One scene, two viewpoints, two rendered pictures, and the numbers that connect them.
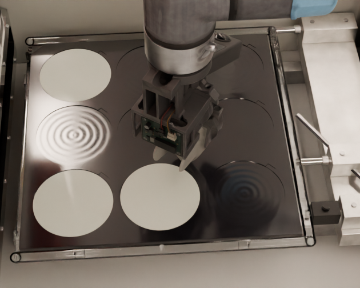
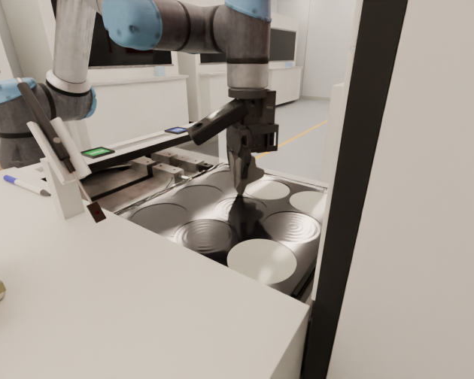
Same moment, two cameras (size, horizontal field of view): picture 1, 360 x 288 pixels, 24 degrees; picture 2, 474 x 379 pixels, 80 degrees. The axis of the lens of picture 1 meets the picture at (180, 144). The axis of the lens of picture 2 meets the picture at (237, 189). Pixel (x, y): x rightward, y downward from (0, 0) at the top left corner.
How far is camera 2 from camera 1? 127 cm
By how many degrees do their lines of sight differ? 95
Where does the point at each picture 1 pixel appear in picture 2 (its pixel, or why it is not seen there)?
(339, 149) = (173, 171)
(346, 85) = (119, 197)
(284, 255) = not seen: hidden behind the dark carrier
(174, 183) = (255, 189)
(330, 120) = (150, 190)
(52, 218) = not seen: hidden behind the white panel
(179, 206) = (261, 183)
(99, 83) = (249, 244)
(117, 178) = (282, 201)
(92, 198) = (302, 199)
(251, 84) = (162, 204)
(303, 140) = not seen: hidden behind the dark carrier
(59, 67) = (271, 271)
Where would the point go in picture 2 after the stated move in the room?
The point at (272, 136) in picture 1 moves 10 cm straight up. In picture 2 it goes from (189, 186) to (185, 143)
